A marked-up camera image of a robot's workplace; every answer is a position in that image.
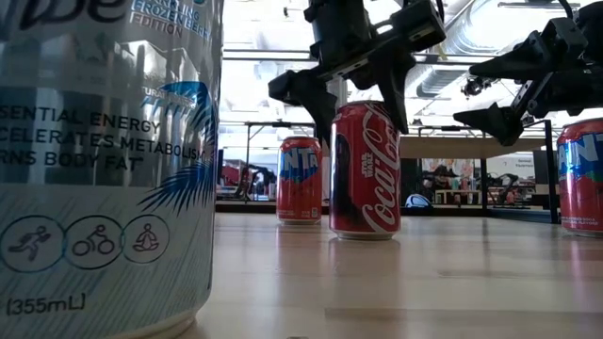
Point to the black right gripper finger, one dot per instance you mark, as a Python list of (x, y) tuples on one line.
[(494, 122), (513, 63)]

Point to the white wall sign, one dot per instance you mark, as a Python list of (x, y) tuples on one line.
[(511, 163)]

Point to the silver blue Celsius can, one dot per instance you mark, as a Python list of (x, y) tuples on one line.
[(94, 188)]

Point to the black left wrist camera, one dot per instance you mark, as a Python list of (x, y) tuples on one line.
[(417, 23)]

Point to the background black robot arm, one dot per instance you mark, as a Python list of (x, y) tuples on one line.
[(504, 181)]

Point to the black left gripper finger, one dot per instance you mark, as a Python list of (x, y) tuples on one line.
[(306, 94), (391, 85)]

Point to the black ceiling spotlight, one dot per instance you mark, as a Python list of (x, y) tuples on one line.
[(473, 87)]

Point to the Star Wars Coca-Cola can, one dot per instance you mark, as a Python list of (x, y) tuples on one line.
[(365, 179)]

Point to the black metal background table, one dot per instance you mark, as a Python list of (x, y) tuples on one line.
[(278, 124)]

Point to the wooden shelf with black legs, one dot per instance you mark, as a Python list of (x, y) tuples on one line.
[(471, 147)]

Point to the red Fanta can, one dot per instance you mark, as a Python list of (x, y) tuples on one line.
[(584, 179), (299, 183)]

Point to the colourful wall poster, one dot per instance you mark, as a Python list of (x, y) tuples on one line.
[(447, 172)]

